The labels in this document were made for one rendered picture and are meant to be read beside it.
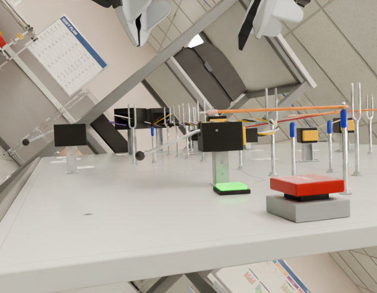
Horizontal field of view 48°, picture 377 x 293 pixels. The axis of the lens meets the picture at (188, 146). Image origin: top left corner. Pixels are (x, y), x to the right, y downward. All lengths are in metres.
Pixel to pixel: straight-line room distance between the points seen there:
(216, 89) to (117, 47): 6.74
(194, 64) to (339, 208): 1.34
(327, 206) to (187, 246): 0.14
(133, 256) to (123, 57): 8.07
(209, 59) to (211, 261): 1.43
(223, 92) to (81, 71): 6.63
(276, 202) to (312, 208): 0.04
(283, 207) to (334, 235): 0.06
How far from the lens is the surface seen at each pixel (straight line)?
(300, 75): 1.79
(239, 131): 0.59
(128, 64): 8.31
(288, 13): 0.60
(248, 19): 0.66
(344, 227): 0.37
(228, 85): 1.73
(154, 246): 0.32
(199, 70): 1.69
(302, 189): 0.38
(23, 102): 8.26
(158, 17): 0.61
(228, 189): 0.53
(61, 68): 8.27
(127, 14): 0.59
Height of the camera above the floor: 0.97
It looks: 11 degrees up
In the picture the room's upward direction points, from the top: 48 degrees clockwise
